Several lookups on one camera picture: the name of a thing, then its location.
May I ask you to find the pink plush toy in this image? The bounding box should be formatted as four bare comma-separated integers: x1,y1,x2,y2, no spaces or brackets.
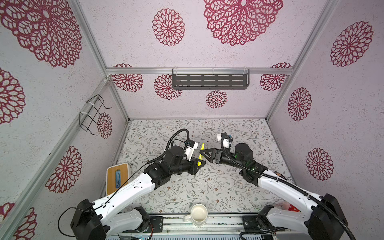
277,201,300,212

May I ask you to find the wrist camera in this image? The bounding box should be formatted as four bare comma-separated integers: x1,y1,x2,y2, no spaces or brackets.
217,132,233,149
185,140,199,162

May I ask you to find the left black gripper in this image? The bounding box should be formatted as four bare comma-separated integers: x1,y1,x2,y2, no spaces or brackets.
170,156,206,176

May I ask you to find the yellow highlighter pen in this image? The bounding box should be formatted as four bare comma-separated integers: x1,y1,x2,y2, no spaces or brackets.
196,142,205,167

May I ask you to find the dark grey wall shelf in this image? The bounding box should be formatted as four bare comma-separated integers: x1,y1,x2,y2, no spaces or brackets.
171,69,250,90

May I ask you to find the white ceramic mug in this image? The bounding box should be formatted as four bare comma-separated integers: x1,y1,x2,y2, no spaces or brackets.
183,204,208,227

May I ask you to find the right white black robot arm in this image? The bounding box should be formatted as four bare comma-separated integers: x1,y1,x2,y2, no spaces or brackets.
200,144,355,240

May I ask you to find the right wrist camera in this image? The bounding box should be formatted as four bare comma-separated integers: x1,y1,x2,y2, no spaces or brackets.
217,132,233,149

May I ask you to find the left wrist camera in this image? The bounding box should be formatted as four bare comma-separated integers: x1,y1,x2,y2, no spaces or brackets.
185,140,199,162

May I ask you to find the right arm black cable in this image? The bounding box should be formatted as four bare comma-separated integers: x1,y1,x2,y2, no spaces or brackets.
220,136,356,240

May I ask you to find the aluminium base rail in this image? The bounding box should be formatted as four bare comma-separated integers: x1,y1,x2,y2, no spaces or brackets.
104,213,304,240

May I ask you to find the black wire wall rack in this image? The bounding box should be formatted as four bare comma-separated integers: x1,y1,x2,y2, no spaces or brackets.
79,95,113,139

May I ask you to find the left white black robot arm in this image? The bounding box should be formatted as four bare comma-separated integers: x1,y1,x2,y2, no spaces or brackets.
70,146,206,240

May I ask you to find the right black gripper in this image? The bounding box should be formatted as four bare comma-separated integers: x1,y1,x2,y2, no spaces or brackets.
201,149,246,173

